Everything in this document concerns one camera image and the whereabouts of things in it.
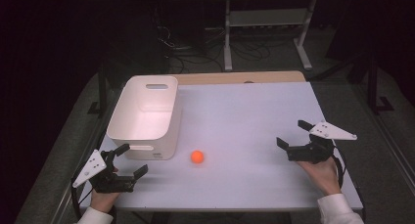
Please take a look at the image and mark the person's right hand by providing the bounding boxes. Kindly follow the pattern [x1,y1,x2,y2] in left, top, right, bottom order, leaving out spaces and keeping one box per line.
[296,157,343,197]

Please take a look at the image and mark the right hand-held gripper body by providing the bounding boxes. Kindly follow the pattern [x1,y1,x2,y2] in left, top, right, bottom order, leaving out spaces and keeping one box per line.
[286,119,358,163]

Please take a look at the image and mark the black metal stand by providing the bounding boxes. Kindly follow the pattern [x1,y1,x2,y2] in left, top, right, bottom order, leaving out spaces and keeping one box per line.
[367,52,395,116]
[86,61,110,116]

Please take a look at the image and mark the person's left hand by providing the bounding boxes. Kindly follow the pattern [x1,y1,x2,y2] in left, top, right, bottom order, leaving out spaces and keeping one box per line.
[89,166,120,214]

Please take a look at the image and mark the black floor cables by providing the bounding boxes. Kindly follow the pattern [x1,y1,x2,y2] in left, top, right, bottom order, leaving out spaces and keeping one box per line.
[156,23,272,73]

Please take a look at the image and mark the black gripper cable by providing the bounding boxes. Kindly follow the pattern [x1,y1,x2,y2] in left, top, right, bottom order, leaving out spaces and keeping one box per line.
[70,179,93,221]
[331,146,347,190]

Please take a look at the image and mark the white metal desk frame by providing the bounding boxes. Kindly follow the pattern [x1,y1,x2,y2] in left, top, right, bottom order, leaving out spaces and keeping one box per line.
[223,0,318,72]

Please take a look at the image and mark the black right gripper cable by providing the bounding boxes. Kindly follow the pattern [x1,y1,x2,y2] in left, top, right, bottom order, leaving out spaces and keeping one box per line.
[331,146,347,190]

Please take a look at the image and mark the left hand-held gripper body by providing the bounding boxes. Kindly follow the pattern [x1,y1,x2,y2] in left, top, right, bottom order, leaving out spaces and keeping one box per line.
[71,148,139,195]

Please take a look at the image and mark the white plastic bin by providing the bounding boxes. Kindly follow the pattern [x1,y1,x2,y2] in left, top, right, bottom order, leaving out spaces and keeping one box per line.
[106,74,182,161]

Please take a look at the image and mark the orange ball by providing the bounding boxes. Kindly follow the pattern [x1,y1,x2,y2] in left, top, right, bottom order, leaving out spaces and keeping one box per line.
[190,150,206,164]

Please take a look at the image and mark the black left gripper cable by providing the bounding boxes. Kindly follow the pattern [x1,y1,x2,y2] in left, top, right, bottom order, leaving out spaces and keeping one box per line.
[70,179,93,221]

